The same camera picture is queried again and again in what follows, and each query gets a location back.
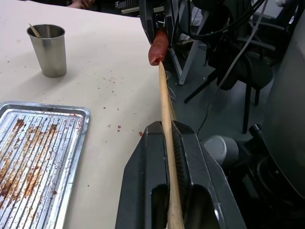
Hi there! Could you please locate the bystander's bare hand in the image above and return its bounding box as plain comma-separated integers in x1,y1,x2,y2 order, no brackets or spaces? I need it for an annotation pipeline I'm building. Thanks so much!
67,0,95,9

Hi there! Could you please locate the black office chair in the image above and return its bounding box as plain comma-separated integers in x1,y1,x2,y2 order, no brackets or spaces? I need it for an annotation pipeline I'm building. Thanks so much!
184,9,286,134

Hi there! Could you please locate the stained metal baking tray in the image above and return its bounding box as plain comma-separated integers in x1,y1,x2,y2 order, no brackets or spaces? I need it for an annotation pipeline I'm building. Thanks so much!
0,101,92,229

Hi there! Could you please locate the grey cable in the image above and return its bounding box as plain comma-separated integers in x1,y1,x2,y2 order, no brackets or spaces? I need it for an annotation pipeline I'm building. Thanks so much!
197,0,270,134

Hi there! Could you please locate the silver round robot joint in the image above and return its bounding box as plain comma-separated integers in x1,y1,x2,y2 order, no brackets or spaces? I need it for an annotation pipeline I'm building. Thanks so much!
203,135,240,166

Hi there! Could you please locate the long wooden skewer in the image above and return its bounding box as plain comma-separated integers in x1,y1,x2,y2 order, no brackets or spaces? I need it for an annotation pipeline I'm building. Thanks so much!
158,61,186,229

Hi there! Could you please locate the white metal frame leg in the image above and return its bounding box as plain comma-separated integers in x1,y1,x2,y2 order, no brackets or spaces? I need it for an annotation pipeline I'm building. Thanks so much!
169,39,201,85

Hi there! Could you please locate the red sausage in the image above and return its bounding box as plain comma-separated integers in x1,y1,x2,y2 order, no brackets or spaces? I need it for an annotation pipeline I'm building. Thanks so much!
148,29,170,67

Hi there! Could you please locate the stainless steel cup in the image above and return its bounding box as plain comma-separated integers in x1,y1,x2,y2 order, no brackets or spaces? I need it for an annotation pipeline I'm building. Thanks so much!
26,23,67,78

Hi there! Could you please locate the black cable bundle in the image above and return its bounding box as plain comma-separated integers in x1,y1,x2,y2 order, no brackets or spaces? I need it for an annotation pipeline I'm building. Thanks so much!
176,0,267,46

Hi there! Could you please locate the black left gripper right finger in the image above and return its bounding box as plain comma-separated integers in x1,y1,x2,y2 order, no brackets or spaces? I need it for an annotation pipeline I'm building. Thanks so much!
171,120,248,229

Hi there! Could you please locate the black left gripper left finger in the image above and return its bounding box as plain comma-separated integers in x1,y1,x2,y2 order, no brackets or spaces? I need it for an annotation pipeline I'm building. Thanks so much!
115,121,170,229

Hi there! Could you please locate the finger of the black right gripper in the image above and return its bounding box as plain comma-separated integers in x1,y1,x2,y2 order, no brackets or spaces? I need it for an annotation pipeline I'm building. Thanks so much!
139,0,159,46
165,0,180,50

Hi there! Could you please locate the silver robot torso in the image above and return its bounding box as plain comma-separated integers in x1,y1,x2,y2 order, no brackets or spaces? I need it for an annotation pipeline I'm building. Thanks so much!
261,0,305,200

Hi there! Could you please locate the black robot waist mechanism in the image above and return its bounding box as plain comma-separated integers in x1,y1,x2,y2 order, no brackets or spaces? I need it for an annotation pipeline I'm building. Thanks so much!
224,123,305,229

